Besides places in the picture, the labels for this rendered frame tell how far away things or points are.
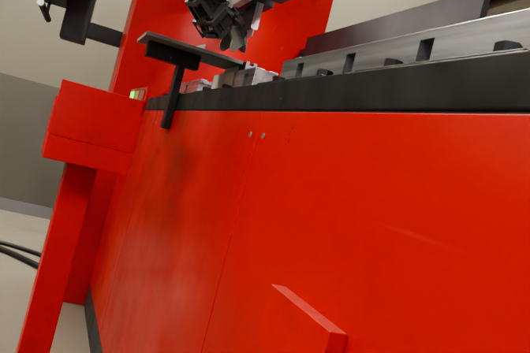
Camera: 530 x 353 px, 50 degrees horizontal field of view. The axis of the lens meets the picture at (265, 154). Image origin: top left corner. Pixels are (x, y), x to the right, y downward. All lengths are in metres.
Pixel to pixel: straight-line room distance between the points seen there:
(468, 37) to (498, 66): 0.25
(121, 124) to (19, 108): 3.10
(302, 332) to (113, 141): 0.66
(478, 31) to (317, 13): 2.02
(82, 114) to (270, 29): 1.58
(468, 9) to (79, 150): 1.08
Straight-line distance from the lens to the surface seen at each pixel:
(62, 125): 1.12
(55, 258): 1.23
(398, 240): 0.50
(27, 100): 4.20
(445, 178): 0.47
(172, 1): 2.48
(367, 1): 4.70
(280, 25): 2.60
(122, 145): 1.14
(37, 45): 4.24
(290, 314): 0.61
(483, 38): 0.68
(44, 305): 1.26
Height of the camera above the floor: 0.75
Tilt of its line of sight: 1 degrees up
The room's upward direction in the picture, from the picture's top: 14 degrees clockwise
